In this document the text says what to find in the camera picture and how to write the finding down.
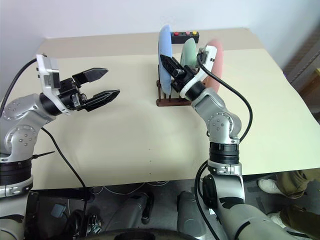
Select cream table cover sheet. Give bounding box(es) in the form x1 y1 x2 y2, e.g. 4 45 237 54
0 47 315 191

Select white sneaker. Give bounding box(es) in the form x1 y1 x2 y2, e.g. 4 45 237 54
257 177 285 196
269 211 288 230

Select black box with coloured buttons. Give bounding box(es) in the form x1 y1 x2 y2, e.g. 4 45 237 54
170 30 200 44

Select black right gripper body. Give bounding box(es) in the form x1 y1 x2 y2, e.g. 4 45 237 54
171 65 198 94

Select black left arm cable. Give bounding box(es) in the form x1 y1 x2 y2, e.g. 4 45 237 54
0 57 91 227

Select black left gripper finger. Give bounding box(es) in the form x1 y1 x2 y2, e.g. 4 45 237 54
84 89 121 113
71 67 109 88

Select olive trouser leg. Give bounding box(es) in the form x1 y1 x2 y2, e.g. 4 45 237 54
279 204 320 235
276 169 320 200

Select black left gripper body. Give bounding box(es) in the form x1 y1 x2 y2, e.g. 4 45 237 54
57 76 89 112

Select black curved rim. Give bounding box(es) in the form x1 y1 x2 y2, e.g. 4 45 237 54
96 226 177 240

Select grey rounded leg cover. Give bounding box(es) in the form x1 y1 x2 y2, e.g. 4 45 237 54
176 190 210 235
109 191 155 226

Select black metal bar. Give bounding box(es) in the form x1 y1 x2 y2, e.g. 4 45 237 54
29 187 95 201

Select blue plate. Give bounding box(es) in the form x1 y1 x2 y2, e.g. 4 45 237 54
157 24 174 95

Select thin white wire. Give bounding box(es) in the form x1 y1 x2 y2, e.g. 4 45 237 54
91 180 173 196

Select green plate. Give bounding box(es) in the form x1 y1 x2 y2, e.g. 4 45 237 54
179 37 197 68

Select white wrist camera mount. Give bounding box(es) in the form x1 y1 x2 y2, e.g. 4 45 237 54
35 53 72 116
179 45 218 99

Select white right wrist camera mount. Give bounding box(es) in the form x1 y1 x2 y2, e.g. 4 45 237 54
179 45 218 99

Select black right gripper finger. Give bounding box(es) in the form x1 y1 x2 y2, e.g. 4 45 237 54
160 54 185 79

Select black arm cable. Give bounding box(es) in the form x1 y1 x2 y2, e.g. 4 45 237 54
0 57 91 227
194 52 253 240

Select red plate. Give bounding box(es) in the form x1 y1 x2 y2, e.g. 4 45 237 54
203 38 224 95

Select wooden cabinet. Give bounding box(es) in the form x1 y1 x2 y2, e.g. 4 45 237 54
282 37 320 101

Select grey blue connector box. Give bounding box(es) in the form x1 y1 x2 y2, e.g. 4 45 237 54
51 203 67 218

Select brown wooden dish rack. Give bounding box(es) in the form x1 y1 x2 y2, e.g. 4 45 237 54
155 63 193 108

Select black cable tie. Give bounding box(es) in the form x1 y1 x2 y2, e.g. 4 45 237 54
31 150 56 160

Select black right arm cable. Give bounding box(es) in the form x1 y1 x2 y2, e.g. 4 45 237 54
194 52 253 240

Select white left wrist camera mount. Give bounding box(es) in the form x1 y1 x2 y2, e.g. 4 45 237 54
35 53 72 116

